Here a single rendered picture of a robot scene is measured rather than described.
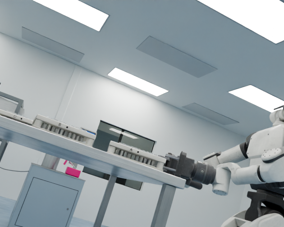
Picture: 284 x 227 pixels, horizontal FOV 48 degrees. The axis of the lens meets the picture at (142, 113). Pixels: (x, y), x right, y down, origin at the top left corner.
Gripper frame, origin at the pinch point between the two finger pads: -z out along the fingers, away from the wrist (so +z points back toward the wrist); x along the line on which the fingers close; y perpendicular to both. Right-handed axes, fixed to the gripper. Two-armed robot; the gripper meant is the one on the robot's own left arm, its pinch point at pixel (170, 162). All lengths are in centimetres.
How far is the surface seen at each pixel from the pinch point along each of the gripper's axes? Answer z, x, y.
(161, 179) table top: -3.0, 9.8, -27.5
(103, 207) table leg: -29, 31, 73
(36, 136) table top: -45, 9, -40
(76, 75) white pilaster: -206, -172, 478
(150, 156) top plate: -9.1, 0.9, -7.4
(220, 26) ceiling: 24, -193, 197
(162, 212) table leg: 0.7, 20.0, -24.3
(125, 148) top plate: -19.6, 0.8, -8.9
